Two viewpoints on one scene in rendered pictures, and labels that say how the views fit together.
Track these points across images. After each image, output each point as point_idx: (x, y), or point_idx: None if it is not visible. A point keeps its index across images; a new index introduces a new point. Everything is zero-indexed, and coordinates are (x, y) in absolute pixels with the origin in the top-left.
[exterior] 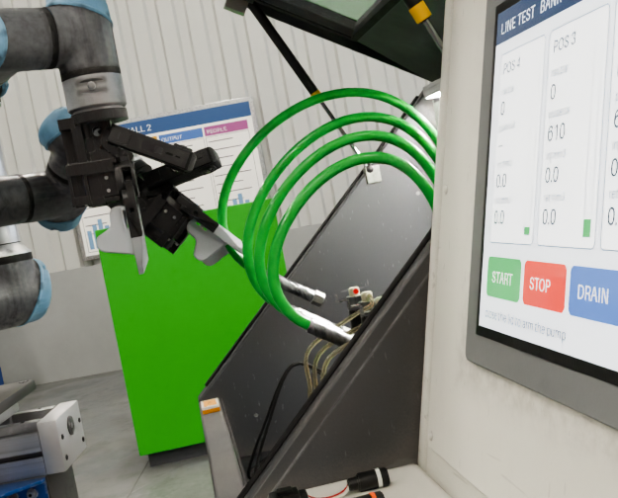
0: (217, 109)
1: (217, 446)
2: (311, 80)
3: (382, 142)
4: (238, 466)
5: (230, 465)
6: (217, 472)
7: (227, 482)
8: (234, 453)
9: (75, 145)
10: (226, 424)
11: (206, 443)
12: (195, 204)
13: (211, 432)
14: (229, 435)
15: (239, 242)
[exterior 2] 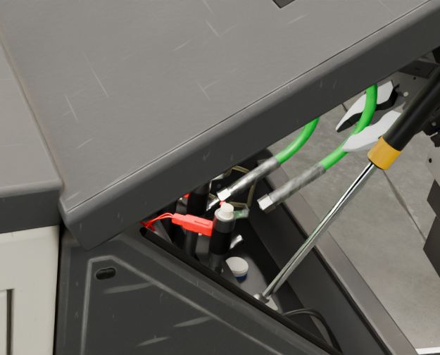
0: None
1: (351, 274)
2: (400, 117)
3: (236, 286)
4: (304, 228)
5: (311, 229)
6: (317, 220)
7: (298, 203)
8: (324, 256)
9: None
10: (379, 337)
11: (372, 290)
12: (399, 80)
13: (383, 313)
14: (355, 303)
15: (343, 118)
